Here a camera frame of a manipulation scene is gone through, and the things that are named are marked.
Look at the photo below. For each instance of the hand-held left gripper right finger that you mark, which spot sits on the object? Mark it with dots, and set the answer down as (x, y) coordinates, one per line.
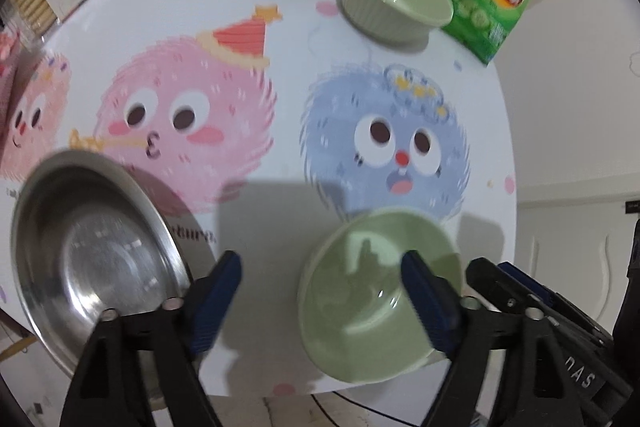
(430, 302)

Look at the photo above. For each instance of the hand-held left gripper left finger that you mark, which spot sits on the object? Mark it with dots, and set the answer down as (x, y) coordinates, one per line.
(215, 302)

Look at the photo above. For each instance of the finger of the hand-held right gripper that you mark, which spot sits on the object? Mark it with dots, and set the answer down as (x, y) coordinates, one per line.
(565, 309)
(495, 284)

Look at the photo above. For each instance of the large steel bowl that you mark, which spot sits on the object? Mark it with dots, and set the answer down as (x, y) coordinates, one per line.
(75, 257)

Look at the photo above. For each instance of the pink marshmallow bag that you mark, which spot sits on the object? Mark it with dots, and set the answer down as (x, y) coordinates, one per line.
(7, 72)

